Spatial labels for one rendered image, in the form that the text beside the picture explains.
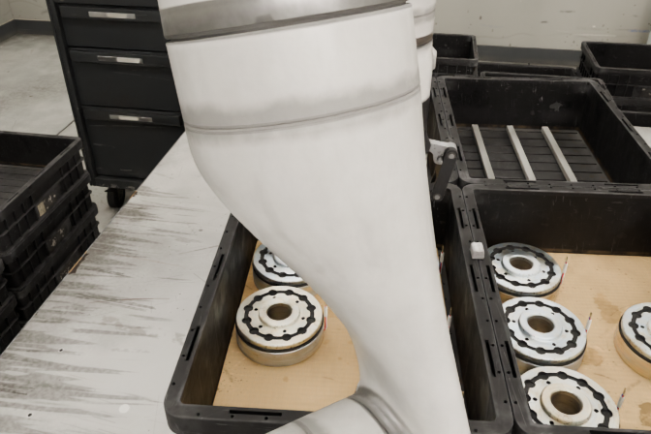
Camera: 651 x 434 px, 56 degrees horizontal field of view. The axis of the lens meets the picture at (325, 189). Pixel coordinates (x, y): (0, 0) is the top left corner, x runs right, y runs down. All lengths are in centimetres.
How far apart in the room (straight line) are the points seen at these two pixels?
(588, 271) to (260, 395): 48
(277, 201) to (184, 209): 102
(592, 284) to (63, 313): 78
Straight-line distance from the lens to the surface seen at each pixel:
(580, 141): 126
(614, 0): 413
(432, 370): 26
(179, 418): 56
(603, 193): 89
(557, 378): 71
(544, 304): 79
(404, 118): 22
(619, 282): 91
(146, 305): 102
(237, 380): 71
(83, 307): 105
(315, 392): 69
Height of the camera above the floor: 136
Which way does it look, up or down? 32 degrees down
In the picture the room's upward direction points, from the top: straight up
